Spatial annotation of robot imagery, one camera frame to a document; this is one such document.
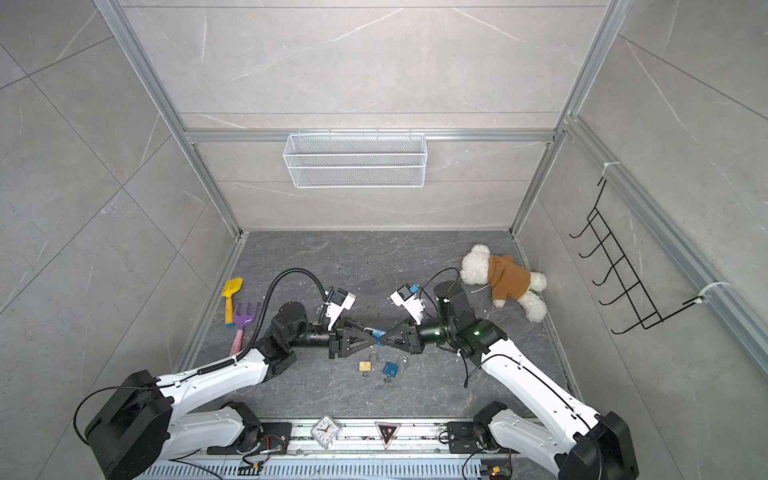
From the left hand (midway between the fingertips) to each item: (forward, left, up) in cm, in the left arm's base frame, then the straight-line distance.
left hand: (373, 335), depth 68 cm
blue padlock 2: (0, -1, +1) cm, 1 cm away
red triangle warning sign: (-16, -2, -22) cm, 27 cm away
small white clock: (-16, +13, -21) cm, 29 cm away
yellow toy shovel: (+29, +51, -21) cm, 62 cm away
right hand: (0, -3, -1) cm, 3 cm away
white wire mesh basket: (+61, +5, +8) cm, 61 cm away
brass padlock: (+1, +3, -22) cm, 22 cm away
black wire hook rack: (-3, -55, +12) cm, 57 cm away
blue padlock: (-1, -4, -21) cm, 22 cm away
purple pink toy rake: (+16, +42, -21) cm, 50 cm away
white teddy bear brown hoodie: (+24, -43, -14) cm, 51 cm away
